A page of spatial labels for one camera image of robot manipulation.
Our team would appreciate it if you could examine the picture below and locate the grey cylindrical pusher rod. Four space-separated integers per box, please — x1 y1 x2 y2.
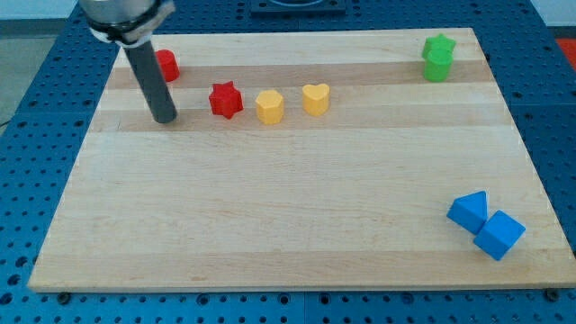
124 41 177 123

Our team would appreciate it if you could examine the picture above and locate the red star block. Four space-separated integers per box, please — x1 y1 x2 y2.
209 81 244 119

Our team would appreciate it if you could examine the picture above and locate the yellow hexagon block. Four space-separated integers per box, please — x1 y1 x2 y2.
256 90 284 125

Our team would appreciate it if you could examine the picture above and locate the green star block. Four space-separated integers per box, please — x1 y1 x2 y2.
421 33 456 59

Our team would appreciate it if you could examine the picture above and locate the red cylinder block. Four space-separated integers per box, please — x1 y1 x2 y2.
156 49 180 82

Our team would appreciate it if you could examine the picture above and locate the yellow heart block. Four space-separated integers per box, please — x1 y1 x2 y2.
302 84 330 116

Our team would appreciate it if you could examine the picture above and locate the wooden board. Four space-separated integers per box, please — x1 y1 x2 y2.
28 28 575 293

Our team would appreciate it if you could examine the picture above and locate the green cylinder block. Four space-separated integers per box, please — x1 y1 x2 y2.
423 49 454 82

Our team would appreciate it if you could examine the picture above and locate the blue triangle block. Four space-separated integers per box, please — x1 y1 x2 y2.
446 191 488 235

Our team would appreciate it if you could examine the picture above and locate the blue cube block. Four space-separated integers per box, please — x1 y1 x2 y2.
473 210 526 261

